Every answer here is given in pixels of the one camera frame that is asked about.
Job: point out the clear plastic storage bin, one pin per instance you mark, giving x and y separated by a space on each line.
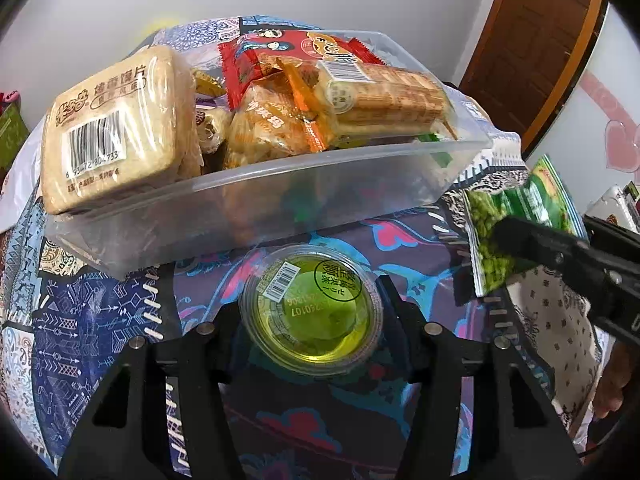
230 208

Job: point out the person right hand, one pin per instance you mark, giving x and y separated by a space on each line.
617 373

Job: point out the toasted bun slice pack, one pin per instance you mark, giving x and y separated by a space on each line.
124 130

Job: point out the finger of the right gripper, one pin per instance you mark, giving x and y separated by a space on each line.
540 244

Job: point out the white pillow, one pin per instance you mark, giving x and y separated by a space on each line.
22 179

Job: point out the gold biscuit pack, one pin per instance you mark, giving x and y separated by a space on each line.
206 85

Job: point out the red snack bag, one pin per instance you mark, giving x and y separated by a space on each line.
254 55

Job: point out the green storage box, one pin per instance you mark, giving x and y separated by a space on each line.
13 134

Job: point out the brown wooden door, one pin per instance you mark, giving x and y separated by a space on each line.
528 59

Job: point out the green jelly cup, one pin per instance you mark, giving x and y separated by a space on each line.
312 310

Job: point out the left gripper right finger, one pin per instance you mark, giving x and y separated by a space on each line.
480 412

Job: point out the peanut brittle bar pack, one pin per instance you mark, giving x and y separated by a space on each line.
340 103

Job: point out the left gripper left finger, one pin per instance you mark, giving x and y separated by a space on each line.
123 432

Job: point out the yellow foam bed guard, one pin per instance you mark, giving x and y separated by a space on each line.
149 30

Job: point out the purple label coconut roll pack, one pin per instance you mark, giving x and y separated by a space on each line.
212 124

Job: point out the orange crispy snack bag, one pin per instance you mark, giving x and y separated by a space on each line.
266 125

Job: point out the green peas snack bag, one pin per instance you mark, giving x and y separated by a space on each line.
543 198

